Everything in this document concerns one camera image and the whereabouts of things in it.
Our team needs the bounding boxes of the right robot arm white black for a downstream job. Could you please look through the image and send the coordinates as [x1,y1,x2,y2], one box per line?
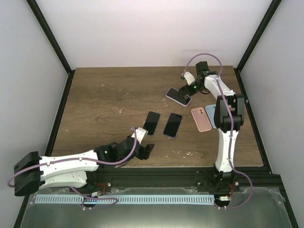
[178,61,245,173]

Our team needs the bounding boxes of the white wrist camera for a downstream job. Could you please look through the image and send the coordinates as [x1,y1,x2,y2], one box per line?
[181,71,195,86]
[131,127,148,144]

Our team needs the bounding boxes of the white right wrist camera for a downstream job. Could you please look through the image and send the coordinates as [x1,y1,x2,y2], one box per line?
[181,71,195,86]

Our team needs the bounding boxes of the black frame post left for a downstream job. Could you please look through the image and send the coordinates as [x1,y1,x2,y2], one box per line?
[26,0,73,73]

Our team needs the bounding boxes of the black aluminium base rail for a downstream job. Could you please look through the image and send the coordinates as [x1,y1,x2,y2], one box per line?
[68,166,240,193]

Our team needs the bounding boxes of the black frame post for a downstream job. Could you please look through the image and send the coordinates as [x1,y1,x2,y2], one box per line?
[236,0,283,72]
[26,0,73,73]

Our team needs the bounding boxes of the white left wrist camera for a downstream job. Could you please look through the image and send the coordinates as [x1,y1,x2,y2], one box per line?
[131,127,148,144]

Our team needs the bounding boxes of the light blue slotted cable duct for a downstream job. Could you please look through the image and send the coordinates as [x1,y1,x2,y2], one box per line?
[35,194,215,205]

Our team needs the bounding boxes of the light blue phone case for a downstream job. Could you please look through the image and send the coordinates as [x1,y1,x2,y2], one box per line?
[205,104,216,129]

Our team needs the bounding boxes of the blue phone black screen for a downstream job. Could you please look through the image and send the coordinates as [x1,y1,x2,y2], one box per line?
[163,113,182,137]

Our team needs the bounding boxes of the black frame post right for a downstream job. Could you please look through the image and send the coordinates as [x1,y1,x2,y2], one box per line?
[236,0,283,72]

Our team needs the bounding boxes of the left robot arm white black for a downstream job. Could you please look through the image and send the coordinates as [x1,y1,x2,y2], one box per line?
[8,135,154,197]

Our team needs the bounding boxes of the teal phone black screen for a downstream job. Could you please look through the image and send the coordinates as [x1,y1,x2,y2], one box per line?
[143,111,160,135]

